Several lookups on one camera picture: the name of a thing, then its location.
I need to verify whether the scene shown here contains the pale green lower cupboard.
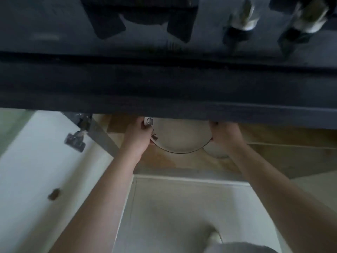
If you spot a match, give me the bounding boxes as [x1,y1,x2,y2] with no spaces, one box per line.
[0,108,36,157]

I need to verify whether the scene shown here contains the person's left forearm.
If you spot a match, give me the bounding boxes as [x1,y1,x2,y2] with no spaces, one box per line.
[48,147,145,253]

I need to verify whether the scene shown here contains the person's right shoe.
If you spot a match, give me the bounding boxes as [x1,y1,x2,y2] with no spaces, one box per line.
[209,231,223,244]

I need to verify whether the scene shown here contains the person's white trousers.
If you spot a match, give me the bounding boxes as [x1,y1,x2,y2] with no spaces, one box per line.
[203,241,279,253]

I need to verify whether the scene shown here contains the black glass gas stove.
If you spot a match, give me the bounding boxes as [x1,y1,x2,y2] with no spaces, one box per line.
[0,0,337,54]

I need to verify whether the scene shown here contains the person's left hand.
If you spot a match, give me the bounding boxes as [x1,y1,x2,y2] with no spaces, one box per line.
[121,117,154,159]

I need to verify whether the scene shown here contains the black countertop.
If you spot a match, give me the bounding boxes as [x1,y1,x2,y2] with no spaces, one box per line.
[0,0,337,129]

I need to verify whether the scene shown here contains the person's right forearm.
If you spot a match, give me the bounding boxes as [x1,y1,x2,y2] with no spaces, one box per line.
[229,142,337,253]

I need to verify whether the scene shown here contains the metal door hinge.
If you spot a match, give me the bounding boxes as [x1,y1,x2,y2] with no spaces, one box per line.
[64,113,93,153]

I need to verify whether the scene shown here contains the white plate with cartoon print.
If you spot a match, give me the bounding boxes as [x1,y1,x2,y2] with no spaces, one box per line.
[144,117,213,154]

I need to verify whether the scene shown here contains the person's right hand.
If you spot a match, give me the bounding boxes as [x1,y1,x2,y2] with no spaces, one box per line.
[209,121,245,154]

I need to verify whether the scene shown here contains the pale green cabinet door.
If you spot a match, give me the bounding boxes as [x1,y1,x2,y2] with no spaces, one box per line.
[0,110,137,253]

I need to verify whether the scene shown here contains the brass stove knob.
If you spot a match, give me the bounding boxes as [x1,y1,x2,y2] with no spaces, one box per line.
[278,0,330,54]
[224,0,260,48]

